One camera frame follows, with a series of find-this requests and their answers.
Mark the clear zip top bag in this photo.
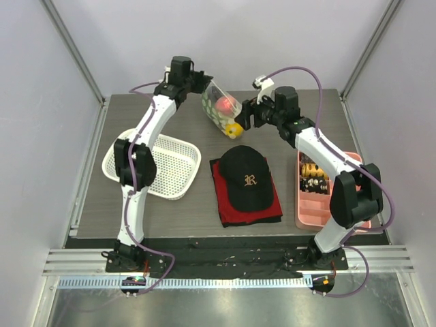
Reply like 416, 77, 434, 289
201, 80, 244, 140

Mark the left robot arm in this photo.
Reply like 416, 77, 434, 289
108, 56, 213, 272

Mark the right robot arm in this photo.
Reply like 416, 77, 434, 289
235, 87, 384, 269

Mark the fake orange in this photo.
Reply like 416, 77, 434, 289
225, 123, 244, 140

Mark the fake red peach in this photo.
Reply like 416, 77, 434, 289
215, 95, 237, 116

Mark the black baseball cap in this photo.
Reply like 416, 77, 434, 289
219, 145, 275, 213

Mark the yellow tiger rolled sock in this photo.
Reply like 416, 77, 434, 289
300, 163, 329, 179

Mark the white perforated plastic basket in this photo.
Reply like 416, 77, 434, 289
101, 127, 202, 201

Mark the black white rolled sock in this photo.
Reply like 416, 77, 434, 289
299, 177, 330, 195

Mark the pink divided organizer tray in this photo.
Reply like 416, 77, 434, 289
294, 149, 372, 234

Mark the red folded cloth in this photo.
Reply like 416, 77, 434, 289
209, 159, 283, 228

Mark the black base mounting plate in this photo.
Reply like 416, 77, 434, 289
65, 235, 388, 279

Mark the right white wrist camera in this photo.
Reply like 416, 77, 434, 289
252, 75, 275, 104

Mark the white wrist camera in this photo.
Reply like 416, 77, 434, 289
252, 75, 275, 104
162, 66, 171, 82

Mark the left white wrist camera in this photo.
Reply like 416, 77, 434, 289
162, 66, 171, 82

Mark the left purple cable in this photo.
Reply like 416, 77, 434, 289
64, 80, 176, 313

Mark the left aluminium frame post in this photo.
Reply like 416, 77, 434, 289
39, 0, 106, 105

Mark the aluminium frame post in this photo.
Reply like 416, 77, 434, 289
340, 0, 406, 102
39, 0, 106, 105

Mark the right aluminium frame post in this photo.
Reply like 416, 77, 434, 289
340, 0, 406, 102

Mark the aluminium front rail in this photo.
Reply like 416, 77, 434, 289
42, 245, 415, 276

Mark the white slotted cable duct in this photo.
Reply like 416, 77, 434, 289
57, 275, 313, 291

